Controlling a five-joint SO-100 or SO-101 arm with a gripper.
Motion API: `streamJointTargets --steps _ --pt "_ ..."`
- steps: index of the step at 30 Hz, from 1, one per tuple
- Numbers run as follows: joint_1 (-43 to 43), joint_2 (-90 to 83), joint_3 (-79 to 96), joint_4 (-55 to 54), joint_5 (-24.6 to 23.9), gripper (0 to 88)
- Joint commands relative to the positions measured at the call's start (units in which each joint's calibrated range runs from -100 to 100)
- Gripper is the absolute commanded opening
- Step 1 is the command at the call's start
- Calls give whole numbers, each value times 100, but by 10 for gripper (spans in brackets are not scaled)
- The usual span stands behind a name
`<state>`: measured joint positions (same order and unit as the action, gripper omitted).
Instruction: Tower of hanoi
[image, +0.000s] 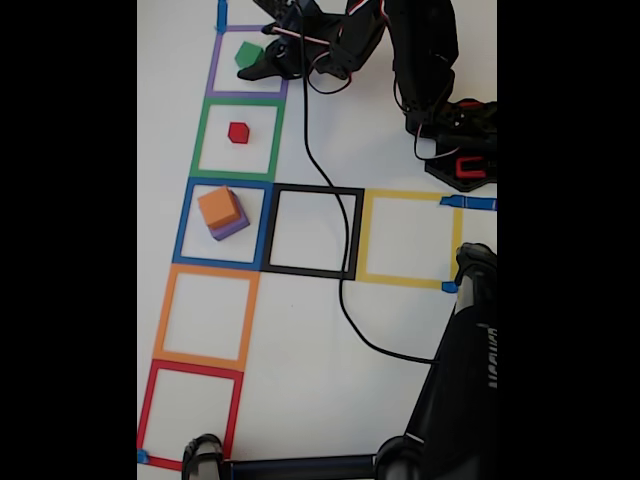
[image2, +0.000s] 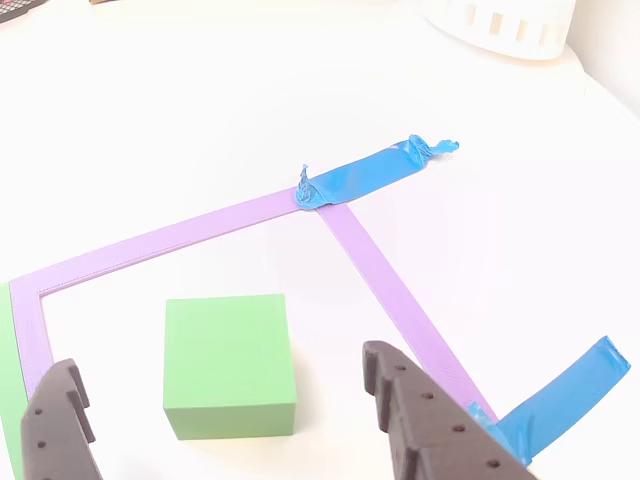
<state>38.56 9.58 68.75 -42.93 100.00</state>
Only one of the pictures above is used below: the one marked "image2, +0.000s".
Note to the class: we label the green cube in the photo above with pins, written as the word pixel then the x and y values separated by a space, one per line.
pixel 225 350

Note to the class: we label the blue tape strip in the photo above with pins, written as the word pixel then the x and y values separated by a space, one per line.
pixel 555 400
pixel 360 177

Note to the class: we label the white slotted cylinder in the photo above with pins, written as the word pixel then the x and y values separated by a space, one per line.
pixel 500 25

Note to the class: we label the black mesh pen holder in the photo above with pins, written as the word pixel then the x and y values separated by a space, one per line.
pixel 15 6

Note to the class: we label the green square frame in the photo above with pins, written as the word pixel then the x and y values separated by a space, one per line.
pixel 7 380

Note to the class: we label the purple square frame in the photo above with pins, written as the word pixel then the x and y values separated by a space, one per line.
pixel 175 240

